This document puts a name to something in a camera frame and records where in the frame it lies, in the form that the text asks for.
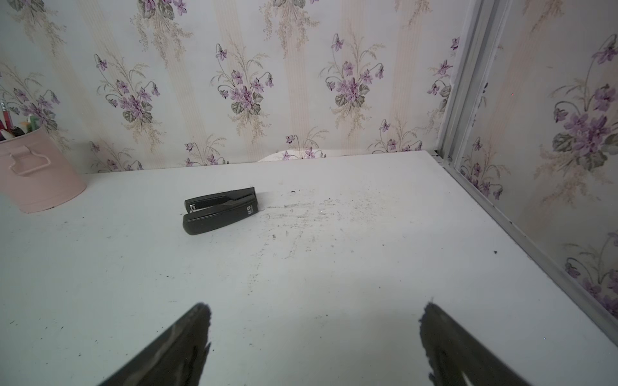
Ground pink pen holder cup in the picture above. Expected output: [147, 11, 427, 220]
[1, 129, 86, 213]

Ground black stapler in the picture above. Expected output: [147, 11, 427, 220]
[183, 188, 258, 236]

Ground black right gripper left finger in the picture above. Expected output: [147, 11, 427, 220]
[102, 303, 212, 386]

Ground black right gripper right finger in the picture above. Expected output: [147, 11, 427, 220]
[420, 302, 529, 385]

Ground pens in pink cup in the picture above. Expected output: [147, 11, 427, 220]
[1, 101, 41, 142]

